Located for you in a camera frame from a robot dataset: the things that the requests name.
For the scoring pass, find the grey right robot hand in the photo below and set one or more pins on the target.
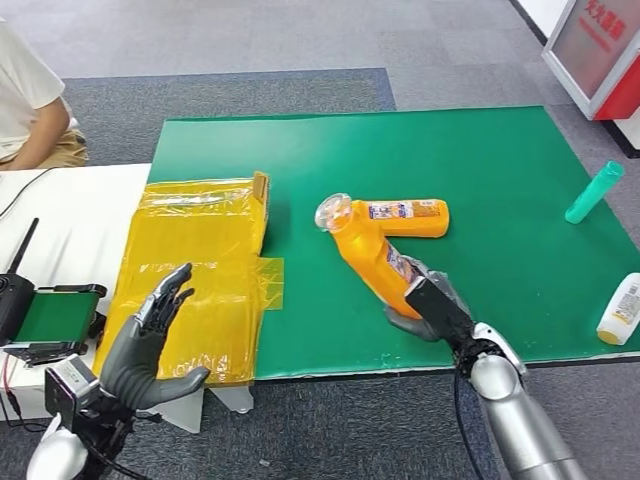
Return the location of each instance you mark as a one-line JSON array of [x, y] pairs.
[[404, 328]]

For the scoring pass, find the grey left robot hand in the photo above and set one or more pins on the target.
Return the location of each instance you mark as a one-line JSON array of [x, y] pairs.
[[132, 364]]

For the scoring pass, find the orange bottle with label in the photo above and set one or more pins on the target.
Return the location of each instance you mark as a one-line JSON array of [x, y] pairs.
[[365, 252], [420, 222]]

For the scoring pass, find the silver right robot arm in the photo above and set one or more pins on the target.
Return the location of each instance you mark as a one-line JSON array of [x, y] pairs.
[[520, 424]]

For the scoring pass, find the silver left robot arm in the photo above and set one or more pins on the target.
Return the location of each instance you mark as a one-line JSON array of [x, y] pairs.
[[55, 457]]

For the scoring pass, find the person's forearm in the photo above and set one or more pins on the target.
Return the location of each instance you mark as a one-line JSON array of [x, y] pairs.
[[42, 132]]

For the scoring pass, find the white bottle yellow cap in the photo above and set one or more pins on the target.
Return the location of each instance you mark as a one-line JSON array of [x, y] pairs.
[[620, 311]]

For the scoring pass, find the teal plastic bottle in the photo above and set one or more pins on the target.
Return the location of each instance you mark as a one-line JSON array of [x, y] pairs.
[[595, 192]]

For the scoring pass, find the small green belt conveyor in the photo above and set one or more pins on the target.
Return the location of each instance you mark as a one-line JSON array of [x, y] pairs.
[[55, 316]]

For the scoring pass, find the white table foot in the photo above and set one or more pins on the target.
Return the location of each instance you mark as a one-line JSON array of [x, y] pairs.
[[232, 399]]

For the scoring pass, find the black radio with antenna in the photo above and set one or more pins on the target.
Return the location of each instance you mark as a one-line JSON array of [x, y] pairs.
[[15, 305]]

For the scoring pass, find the yellow taped cardboard box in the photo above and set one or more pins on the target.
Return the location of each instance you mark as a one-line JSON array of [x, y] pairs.
[[210, 232]]

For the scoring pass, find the green table mat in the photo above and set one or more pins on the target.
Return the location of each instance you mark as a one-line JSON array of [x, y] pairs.
[[500, 166]]

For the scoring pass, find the person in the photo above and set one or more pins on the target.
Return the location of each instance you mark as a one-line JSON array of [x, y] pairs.
[[20, 86]]

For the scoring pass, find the red white display stand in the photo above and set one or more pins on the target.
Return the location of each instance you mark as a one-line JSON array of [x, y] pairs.
[[590, 53]]

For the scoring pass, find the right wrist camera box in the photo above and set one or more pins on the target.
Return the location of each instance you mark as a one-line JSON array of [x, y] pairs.
[[440, 311]]

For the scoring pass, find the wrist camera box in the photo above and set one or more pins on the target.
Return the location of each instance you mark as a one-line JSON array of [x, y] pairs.
[[440, 311], [67, 391]]

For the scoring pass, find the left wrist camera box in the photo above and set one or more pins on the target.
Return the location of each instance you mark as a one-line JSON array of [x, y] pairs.
[[67, 391]]

